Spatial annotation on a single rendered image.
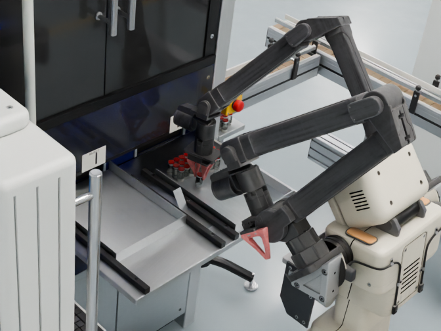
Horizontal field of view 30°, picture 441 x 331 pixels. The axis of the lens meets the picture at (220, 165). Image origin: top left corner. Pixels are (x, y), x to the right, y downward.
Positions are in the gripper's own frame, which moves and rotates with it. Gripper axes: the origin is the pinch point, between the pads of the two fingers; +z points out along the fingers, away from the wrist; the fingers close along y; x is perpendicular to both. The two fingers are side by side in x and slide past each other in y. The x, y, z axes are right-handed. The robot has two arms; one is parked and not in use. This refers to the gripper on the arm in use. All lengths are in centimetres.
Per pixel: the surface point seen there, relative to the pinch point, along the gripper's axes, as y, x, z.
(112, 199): 17.2, 21.3, 4.3
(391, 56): 23, -306, 89
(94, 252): -19, 81, -36
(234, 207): -13.7, 2.3, 4.4
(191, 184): 2.4, 0.3, 4.2
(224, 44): 9.2, -24.7, -31.7
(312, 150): -2, -100, 43
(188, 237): -9.4, 22.3, 4.8
